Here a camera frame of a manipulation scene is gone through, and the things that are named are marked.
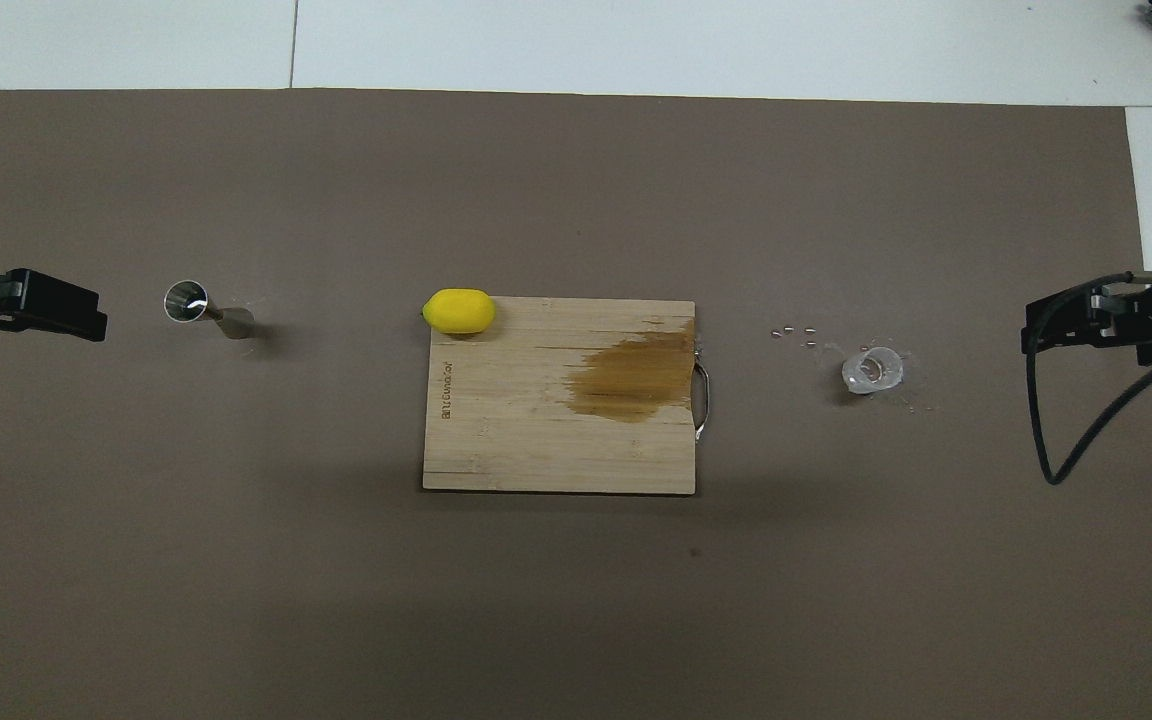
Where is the wooden cutting board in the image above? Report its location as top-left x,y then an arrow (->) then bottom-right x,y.
423,297 -> 712,495

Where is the steel double jigger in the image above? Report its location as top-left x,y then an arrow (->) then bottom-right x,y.
163,280 -> 256,341

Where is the yellow lemon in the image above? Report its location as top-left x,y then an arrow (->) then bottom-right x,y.
422,288 -> 497,336

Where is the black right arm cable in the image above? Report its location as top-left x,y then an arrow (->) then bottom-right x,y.
1026,270 -> 1152,486

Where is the clear plastic cup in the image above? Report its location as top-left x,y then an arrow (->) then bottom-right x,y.
841,346 -> 906,395

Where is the brown paper table mat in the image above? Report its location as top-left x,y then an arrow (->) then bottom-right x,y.
0,88 -> 1152,720

